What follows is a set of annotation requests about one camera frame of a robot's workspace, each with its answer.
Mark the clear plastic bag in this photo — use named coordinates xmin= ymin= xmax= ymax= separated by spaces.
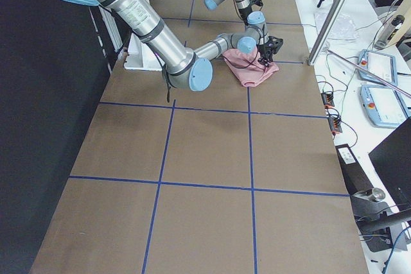
xmin=314 ymin=10 xmax=359 ymax=41

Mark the pink Snoopy t-shirt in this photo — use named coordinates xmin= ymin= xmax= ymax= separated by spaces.
xmin=222 ymin=47 xmax=279 ymax=87

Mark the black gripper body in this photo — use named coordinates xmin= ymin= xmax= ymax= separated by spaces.
xmin=258 ymin=35 xmax=283 ymax=64
xmin=239 ymin=0 xmax=263 ymax=21

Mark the upper orange black connector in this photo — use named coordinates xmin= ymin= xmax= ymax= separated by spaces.
xmin=320 ymin=92 xmax=335 ymax=109

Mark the teach pendant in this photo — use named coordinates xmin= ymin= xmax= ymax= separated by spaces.
xmin=358 ymin=49 xmax=398 ymax=85
xmin=360 ymin=85 xmax=410 ymax=128

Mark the orange black connector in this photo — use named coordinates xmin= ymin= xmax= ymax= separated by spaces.
xmin=320 ymin=92 xmax=335 ymax=109
xmin=328 ymin=114 xmax=342 ymax=136

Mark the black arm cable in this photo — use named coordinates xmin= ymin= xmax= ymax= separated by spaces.
xmin=153 ymin=52 xmax=174 ymax=103

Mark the white metal mount base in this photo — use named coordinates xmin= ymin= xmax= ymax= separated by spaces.
xmin=124 ymin=33 xmax=164 ymax=71

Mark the upper teach pendant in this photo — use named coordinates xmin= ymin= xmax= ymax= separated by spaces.
xmin=358 ymin=49 xmax=398 ymax=85

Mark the silver knob black stand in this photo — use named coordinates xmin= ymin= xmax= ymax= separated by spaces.
xmin=350 ymin=192 xmax=410 ymax=252

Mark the long metal rod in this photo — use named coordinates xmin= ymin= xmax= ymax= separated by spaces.
xmin=324 ymin=47 xmax=411 ymax=98

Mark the lower teach pendant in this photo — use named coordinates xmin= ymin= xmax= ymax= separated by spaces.
xmin=360 ymin=85 xmax=410 ymax=128

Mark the aluminium frame post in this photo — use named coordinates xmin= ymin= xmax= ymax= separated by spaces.
xmin=308 ymin=0 xmax=346 ymax=65

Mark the black monitor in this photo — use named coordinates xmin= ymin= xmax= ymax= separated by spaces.
xmin=369 ymin=118 xmax=410 ymax=204

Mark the lower orange black connector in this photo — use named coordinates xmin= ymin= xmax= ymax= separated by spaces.
xmin=328 ymin=114 xmax=342 ymax=136

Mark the black box with label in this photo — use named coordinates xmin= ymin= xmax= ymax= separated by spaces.
xmin=335 ymin=144 xmax=374 ymax=195

